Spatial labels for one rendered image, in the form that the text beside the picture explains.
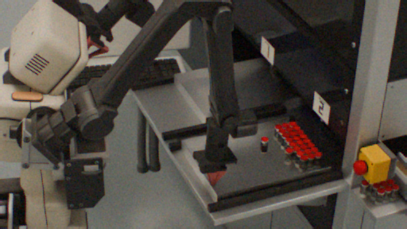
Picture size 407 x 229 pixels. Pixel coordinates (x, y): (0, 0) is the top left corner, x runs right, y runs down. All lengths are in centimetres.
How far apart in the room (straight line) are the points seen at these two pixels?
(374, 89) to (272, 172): 39
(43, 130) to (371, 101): 83
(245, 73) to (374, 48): 77
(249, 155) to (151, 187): 132
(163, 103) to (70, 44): 68
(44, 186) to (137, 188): 145
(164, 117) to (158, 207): 107
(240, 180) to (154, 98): 47
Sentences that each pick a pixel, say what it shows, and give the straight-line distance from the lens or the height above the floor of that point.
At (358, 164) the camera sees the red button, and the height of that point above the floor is 101.
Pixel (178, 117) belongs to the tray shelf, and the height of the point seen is 88.
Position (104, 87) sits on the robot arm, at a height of 132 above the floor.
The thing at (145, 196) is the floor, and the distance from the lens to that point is 354.
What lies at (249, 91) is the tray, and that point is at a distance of 259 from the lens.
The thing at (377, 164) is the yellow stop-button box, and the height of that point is 102.
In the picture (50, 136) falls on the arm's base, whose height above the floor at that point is 121.
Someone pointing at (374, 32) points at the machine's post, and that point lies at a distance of 199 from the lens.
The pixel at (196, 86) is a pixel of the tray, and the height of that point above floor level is 88.
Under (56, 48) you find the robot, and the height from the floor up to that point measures 135.
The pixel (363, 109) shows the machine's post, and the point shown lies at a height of 114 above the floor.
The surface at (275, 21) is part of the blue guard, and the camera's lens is 246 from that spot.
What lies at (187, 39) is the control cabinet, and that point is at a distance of 294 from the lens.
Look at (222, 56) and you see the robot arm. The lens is 182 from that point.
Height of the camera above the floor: 227
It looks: 34 degrees down
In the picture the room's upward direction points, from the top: 2 degrees clockwise
